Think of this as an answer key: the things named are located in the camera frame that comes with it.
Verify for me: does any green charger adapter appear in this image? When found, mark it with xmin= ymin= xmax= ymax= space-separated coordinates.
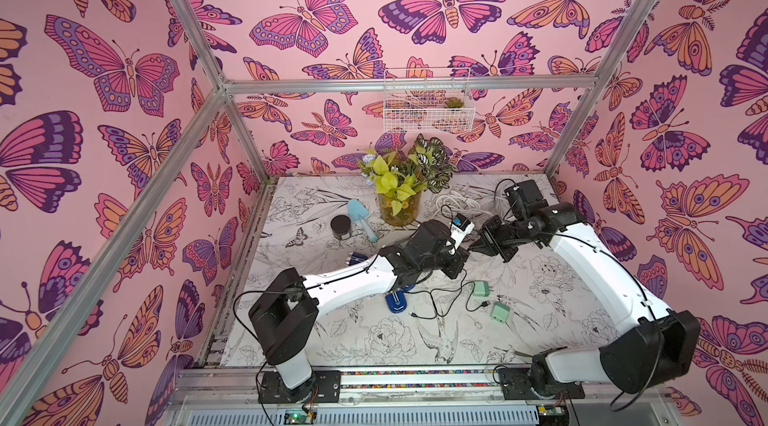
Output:
xmin=473 ymin=280 xmax=490 ymax=298
xmin=490 ymin=302 xmax=511 ymax=323

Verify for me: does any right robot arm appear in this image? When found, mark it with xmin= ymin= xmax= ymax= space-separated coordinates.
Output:
xmin=470 ymin=180 xmax=701 ymax=397

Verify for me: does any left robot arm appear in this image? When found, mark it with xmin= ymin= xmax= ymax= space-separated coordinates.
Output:
xmin=248 ymin=214 xmax=474 ymax=397

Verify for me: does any potted green plant glass vase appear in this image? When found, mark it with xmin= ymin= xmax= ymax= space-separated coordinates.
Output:
xmin=358 ymin=134 xmax=457 ymax=226

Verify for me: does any black round jar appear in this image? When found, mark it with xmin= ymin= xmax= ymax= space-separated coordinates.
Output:
xmin=330 ymin=214 xmax=352 ymax=241

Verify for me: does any white coiled power cord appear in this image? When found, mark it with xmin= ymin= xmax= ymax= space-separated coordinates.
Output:
xmin=434 ymin=184 xmax=511 ymax=223

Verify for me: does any white wire basket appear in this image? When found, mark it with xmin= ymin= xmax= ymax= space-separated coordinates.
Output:
xmin=380 ymin=76 xmax=476 ymax=135

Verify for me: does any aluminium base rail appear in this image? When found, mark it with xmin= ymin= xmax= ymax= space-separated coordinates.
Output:
xmin=160 ymin=365 xmax=687 ymax=425

